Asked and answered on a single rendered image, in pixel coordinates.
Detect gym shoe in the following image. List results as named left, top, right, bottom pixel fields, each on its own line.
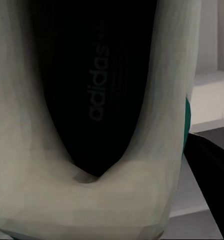
left=0, top=0, right=202, bottom=240

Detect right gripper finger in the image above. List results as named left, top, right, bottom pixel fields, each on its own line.
left=183, top=132, right=224, bottom=238

